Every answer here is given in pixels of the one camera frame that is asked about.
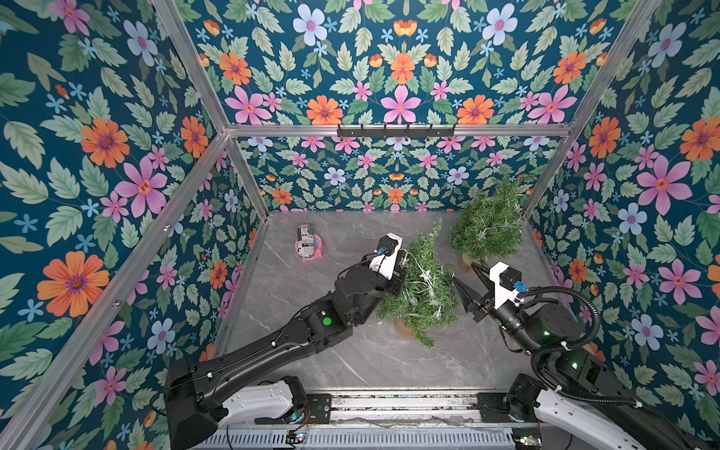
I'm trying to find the clear string light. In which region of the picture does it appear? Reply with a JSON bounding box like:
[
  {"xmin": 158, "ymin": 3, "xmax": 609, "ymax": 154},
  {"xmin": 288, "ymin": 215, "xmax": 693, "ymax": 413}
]
[
  {"xmin": 452, "ymin": 179, "xmax": 524, "ymax": 257},
  {"xmin": 400, "ymin": 249, "xmax": 451, "ymax": 326}
]

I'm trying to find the small green tree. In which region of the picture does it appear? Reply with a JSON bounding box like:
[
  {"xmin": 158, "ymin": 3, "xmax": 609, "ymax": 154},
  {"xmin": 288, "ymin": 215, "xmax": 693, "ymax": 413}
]
[
  {"xmin": 378, "ymin": 219, "xmax": 458, "ymax": 348},
  {"xmin": 448, "ymin": 176, "xmax": 527, "ymax": 271}
]

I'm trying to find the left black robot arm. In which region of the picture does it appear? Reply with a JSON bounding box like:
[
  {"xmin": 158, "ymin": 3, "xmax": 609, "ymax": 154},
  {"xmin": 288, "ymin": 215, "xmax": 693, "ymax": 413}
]
[{"xmin": 163, "ymin": 247, "xmax": 402, "ymax": 449}]

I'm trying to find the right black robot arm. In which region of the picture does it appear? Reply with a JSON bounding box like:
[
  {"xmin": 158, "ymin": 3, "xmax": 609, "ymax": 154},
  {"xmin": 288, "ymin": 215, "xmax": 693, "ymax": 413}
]
[{"xmin": 453, "ymin": 262, "xmax": 719, "ymax": 449}]

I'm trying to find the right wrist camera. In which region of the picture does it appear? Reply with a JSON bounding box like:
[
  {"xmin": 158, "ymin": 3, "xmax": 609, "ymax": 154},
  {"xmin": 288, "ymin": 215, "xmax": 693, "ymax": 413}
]
[{"xmin": 489, "ymin": 262, "xmax": 528, "ymax": 309}]

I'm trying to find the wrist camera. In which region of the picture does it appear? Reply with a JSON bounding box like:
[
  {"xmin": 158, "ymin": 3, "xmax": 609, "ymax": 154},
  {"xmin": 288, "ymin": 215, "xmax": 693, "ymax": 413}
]
[
  {"xmin": 489, "ymin": 262, "xmax": 528, "ymax": 309},
  {"xmin": 369, "ymin": 232, "xmax": 402, "ymax": 281}
]

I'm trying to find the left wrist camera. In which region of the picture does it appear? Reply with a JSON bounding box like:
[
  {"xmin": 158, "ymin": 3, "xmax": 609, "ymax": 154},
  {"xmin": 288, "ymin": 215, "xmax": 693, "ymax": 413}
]
[{"xmin": 369, "ymin": 232, "xmax": 402, "ymax": 281}]

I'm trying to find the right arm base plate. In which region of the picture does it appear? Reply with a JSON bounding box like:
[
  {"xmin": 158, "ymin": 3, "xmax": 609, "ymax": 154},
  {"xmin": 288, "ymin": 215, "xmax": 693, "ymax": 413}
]
[{"xmin": 475, "ymin": 392, "xmax": 536, "ymax": 423}]

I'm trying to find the white cable duct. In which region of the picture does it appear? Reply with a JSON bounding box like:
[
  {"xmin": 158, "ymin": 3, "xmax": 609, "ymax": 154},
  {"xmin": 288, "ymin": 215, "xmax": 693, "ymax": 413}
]
[{"xmin": 197, "ymin": 427, "xmax": 516, "ymax": 449}]

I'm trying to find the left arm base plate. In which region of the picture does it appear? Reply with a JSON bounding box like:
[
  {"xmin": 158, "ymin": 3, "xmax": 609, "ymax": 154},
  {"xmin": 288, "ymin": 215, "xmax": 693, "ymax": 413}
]
[{"xmin": 299, "ymin": 393, "xmax": 333, "ymax": 425}]

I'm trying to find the black hook rail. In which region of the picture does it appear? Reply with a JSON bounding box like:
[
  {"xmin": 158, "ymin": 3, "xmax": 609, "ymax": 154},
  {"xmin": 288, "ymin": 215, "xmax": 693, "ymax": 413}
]
[{"xmin": 336, "ymin": 124, "xmax": 456, "ymax": 140}]

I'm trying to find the aluminium frame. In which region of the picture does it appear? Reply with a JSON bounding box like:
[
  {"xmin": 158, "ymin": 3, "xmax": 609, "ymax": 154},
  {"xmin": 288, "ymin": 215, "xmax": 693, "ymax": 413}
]
[{"xmin": 1, "ymin": 1, "xmax": 639, "ymax": 449}]

